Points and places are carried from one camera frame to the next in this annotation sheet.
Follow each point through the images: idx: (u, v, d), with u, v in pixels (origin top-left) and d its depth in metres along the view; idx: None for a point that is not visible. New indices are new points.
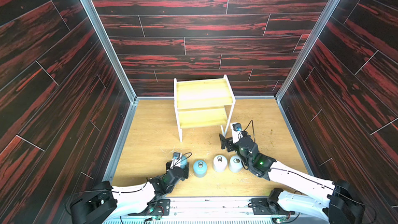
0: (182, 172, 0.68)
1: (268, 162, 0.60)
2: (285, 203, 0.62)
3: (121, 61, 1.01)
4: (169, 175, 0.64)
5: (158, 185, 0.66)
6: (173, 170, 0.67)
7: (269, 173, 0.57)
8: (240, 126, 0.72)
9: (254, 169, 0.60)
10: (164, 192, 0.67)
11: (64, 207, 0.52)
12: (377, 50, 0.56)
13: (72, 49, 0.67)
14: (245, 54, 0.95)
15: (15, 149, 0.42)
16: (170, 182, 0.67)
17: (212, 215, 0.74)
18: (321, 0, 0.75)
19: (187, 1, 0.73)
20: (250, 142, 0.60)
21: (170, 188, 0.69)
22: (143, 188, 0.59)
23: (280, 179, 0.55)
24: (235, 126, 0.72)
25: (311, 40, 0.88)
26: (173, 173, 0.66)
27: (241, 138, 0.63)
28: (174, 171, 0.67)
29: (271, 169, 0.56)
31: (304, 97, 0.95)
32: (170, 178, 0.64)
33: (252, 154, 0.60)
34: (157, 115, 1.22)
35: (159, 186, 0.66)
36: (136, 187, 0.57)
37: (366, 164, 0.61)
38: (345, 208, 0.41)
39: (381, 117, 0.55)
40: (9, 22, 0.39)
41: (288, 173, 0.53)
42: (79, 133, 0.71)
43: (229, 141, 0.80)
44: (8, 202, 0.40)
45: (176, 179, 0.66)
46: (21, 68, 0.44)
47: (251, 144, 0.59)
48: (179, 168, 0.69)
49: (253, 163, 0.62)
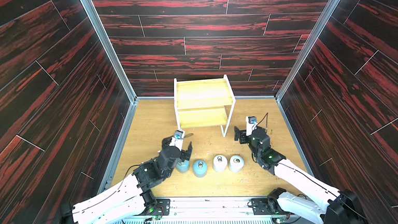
0: (176, 154, 0.53)
1: (278, 157, 0.60)
2: (284, 202, 0.62)
3: (121, 61, 1.01)
4: (161, 157, 0.51)
5: (146, 172, 0.53)
6: (166, 152, 0.53)
7: (276, 168, 0.57)
8: (255, 120, 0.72)
9: (260, 160, 0.62)
10: (156, 179, 0.53)
11: None
12: (377, 50, 0.56)
13: (72, 48, 0.67)
14: (245, 54, 0.95)
15: (14, 149, 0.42)
16: (165, 165, 0.54)
17: (212, 215, 0.74)
18: (321, 0, 0.75)
19: (187, 1, 0.73)
20: (262, 134, 0.62)
21: (166, 173, 0.57)
22: (119, 190, 0.48)
23: (284, 176, 0.56)
24: (249, 119, 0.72)
25: (311, 40, 0.88)
26: (165, 155, 0.52)
27: (255, 130, 0.64)
28: (166, 153, 0.52)
29: (278, 164, 0.57)
31: (304, 97, 0.95)
32: (162, 160, 0.51)
33: (260, 146, 0.63)
34: (157, 115, 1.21)
35: (148, 174, 0.52)
36: (110, 191, 0.48)
37: (366, 164, 0.61)
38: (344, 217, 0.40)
39: (380, 117, 0.56)
40: (9, 22, 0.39)
41: (295, 172, 0.53)
42: (79, 132, 0.71)
43: (242, 134, 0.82)
44: (8, 202, 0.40)
45: (171, 162, 0.53)
46: (20, 68, 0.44)
47: (262, 136, 0.61)
48: (173, 149, 0.54)
49: (261, 154, 0.63)
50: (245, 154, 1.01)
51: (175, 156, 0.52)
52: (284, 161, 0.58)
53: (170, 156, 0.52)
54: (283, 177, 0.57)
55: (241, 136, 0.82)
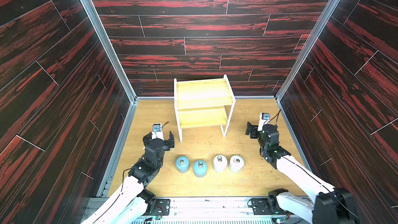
0: (160, 143, 0.58)
1: (283, 153, 0.62)
2: (282, 199, 0.63)
3: (121, 62, 1.01)
4: (148, 151, 0.55)
5: (141, 169, 0.57)
6: (149, 144, 0.57)
7: (278, 160, 0.60)
8: (268, 116, 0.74)
9: (265, 153, 0.65)
10: (151, 171, 0.57)
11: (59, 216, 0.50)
12: (377, 50, 0.56)
13: (72, 49, 0.67)
14: (245, 54, 0.95)
15: (14, 149, 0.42)
16: (154, 156, 0.58)
17: (212, 216, 0.73)
18: (321, 0, 0.75)
19: (187, 1, 0.73)
20: (272, 128, 0.65)
21: (158, 163, 0.62)
22: (123, 191, 0.50)
23: (286, 171, 0.57)
24: (263, 115, 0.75)
25: (311, 40, 0.88)
26: (151, 148, 0.56)
27: (268, 125, 0.67)
28: (150, 145, 0.57)
29: (281, 158, 0.60)
31: (304, 97, 0.95)
32: (151, 153, 0.55)
33: (269, 140, 0.65)
34: (157, 115, 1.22)
35: (144, 170, 0.56)
36: (111, 198, 0.48)
37: (366, 164, 0.61)
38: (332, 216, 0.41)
39: (380, 117, 0.56)
40: (9, 22, 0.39)
41: (294, 166, 0.55)
42: (79, 132, 0.71)
43: (253, 128, 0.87)
44: (8, 202, 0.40)
45: (158, 152, 0.58)
46: (20, 68, 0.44)
47: (272, 130, 0.64)
48: (155, 141, 0.59)
49: (268, 148, 0.66)
50: (245, 154, 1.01)
51: (160, 145, 0.57)
52: (288, 156, 0.60)
53: (159, 147, 0.57)
54: (284, 171, 0.58)
55: (251, 131, 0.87)
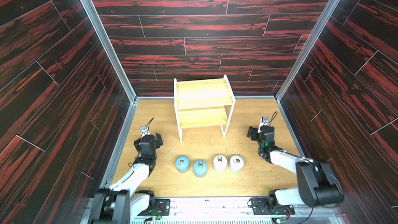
0: (151, 137, 0.69)
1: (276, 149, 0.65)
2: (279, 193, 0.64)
3: (121, 61, 1.01)
4: (145, 144, 0.66)
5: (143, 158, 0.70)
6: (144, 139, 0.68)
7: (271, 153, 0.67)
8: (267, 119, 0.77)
9: (261, 151, 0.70)
10: (151, 160, 0.66)
11: (60, 216, 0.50)
12: (377, 50, 0.56)
13: (72, 49, 0.67)
14: (245, 54, 0.95)
15: (15, 149, 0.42)
16: (152, 146, 0.70)
17: (212, 216, 0.73)
18: (321, 0, 0.75)
19: (187, 1, 0.73)
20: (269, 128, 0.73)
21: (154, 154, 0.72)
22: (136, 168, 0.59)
23: (280, 163, 0.62)
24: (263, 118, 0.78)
25: (311, 40, 0.88)
26: (146, 141, 0.67)
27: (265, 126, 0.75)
28: (146, 139, 0.68)
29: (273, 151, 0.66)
31: (304, 97, 0.95)
32: (147, 145, 0.66)
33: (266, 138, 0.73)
34: (157, 115, 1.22)
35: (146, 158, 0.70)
36: None
37: (366, 164, 0.61)
38: (310, 178, 0.46)
39: (380, 117, 0.56)
40: (9, 22, 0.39)
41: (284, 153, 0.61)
42: (79, 132, 0.71)
43: (254, 131, 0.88)
44: (8, 202, 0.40)
45: (152, 143, 0.69)
46: (21, 68, 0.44)
47: (269, 129, 0.72)
48: (145, 137, 0.70)
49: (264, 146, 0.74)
50: (245, 154, 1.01)
51: (152, 137, 0.70)
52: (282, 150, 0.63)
53: (152, 138, 0.69)
54: (278, 163, 0.63)
55: (252, 134, 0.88)
